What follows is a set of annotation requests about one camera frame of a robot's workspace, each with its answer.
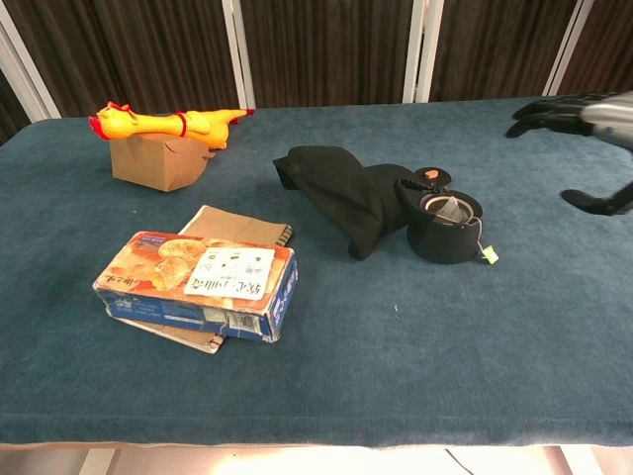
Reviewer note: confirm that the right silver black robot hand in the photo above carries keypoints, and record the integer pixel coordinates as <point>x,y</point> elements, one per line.
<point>605,119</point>

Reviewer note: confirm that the black teapot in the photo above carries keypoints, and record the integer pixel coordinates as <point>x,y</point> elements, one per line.
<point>440,242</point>

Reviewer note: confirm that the black lid with orange knob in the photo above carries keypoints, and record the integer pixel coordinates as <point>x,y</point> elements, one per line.
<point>432,175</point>

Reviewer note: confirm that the black cap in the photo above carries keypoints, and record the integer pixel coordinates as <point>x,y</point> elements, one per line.
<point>341,193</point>

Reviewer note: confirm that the blue table cloth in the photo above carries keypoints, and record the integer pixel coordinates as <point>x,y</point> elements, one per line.
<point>445,346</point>

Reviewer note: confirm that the brown spiral notebook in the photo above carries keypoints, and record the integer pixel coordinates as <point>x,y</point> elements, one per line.
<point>232,227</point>

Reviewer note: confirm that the orange biscuit box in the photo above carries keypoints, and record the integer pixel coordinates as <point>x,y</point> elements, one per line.
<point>198,282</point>

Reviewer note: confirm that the yellow rubber chicken toy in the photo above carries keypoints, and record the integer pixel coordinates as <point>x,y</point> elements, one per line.
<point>158,123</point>

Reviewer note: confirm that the small brown cardboard box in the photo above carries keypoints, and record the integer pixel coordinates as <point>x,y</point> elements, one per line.
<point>153,165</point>

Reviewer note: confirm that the white partition frame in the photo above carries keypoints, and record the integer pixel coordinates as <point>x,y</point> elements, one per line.
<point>27,79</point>
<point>240,54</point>
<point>420,49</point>
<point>566,49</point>

